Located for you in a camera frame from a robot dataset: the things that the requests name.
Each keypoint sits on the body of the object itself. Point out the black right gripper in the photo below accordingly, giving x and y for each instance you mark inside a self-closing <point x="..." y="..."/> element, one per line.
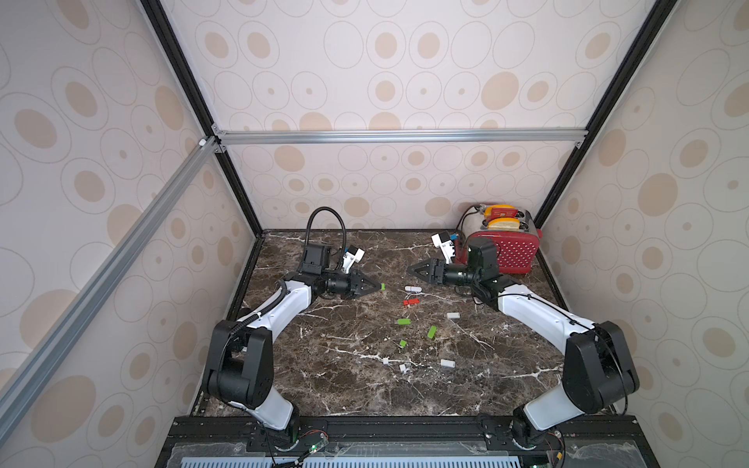
<point x="437" y="272"/>

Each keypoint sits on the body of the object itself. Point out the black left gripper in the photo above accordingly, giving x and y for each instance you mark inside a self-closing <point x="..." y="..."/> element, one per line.
<point x="353" y="280"/>

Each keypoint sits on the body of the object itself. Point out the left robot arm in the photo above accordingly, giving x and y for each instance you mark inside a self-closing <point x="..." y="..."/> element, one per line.
<point x="239" y="367"/>

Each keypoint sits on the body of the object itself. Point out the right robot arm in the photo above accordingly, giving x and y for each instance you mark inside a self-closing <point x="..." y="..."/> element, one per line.
<point x="598" y="367"/>

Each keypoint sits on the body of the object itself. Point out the red polka dot toaster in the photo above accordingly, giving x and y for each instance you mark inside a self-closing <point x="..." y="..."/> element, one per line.
<point x="511" y="229"/>

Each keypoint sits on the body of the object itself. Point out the silver aluminium crossbar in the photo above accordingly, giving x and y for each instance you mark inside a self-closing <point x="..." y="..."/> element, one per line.
<point x="440" y="136"/>

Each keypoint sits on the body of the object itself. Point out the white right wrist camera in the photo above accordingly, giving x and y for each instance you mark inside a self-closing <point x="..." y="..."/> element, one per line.
<point x="444" y="241"/>

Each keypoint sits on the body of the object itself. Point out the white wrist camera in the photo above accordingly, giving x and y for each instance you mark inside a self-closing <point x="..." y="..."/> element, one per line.
<point x="444" y="241"/>
<point x="351" y="256"/>

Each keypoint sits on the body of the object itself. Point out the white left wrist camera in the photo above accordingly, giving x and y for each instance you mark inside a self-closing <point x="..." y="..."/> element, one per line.
<point x="351" y="256"/>

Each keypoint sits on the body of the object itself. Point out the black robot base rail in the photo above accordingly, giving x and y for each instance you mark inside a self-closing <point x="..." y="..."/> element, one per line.
<point x="483" y="441"/>

